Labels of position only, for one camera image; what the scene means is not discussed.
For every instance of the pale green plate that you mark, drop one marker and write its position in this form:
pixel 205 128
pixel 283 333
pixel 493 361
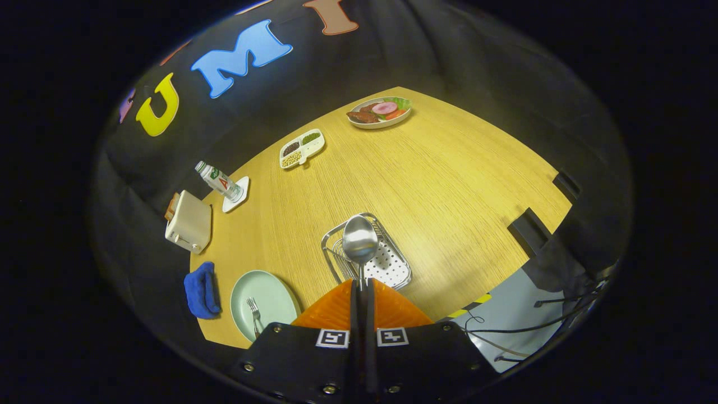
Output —
pixel 275 297

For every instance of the yellow black hazard tape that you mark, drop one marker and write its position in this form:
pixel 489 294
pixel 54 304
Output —
pixel 477 302

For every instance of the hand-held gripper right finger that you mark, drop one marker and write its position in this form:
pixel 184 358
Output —
pixel 371 348

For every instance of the white square coaster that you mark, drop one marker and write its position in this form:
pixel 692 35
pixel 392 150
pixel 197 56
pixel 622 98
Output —
pixel 233 206

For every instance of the brown toast slice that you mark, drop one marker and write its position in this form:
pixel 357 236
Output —
pixel 175 201
pixel 169 210

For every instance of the white toaster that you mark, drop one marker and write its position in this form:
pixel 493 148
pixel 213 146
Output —
pixel 190 221

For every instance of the black table clamp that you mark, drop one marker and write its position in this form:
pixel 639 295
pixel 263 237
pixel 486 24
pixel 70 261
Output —
pixel 530 230
pixel 566 185

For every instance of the small white plastic bottle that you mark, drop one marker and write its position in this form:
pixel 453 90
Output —
pixel 219 180

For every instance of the green lettuce leaf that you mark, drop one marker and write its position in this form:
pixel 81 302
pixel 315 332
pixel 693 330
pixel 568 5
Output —
pixel 399 102

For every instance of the blue towel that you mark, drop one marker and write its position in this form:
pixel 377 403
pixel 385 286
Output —
pixel 202 292

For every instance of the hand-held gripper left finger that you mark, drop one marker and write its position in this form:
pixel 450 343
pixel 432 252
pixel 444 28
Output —
pixel 355 336

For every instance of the brown meat pieces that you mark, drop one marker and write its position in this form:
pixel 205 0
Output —
pixel 363 116

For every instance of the red tomato slice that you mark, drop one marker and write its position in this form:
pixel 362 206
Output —
pixel 395 113

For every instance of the white divided dish with beans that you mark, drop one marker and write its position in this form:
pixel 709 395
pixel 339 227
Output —
pixel 303 148

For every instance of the pink ham slice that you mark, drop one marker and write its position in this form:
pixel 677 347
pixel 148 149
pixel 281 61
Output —
pixel 384 108

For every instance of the white food plate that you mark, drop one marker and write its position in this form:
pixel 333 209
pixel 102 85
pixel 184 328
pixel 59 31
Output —
pixel 373 125

